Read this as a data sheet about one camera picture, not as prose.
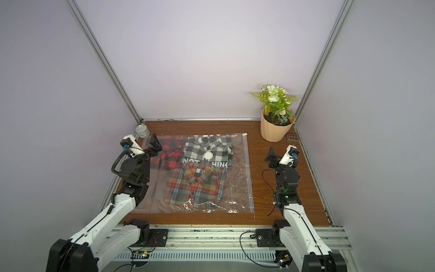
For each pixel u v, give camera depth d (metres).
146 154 0.60
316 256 0.41
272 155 0.71
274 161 0.71
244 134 1.07
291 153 0.64
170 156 0.97
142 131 1.09
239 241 0.73
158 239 0.73
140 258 0.72
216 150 1.00
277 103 0.90
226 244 0.73
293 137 1.07
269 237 0.73
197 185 0.87
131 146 0.61
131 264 0.68
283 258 0.70
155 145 0.68
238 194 0.86
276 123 1.03
